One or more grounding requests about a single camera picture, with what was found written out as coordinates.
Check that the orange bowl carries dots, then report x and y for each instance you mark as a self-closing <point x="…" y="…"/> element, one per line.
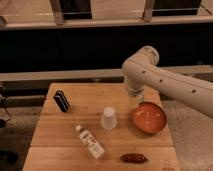
<point x="149" y="118"/>

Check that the white plastic bottle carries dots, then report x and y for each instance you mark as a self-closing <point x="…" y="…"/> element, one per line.
<point x="90" y="141"/>

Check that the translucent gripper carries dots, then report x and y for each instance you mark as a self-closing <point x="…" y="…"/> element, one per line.
<point x="135" y="101"/>

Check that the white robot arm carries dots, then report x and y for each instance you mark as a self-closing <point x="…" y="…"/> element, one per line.
<point x="141" y="69"/>

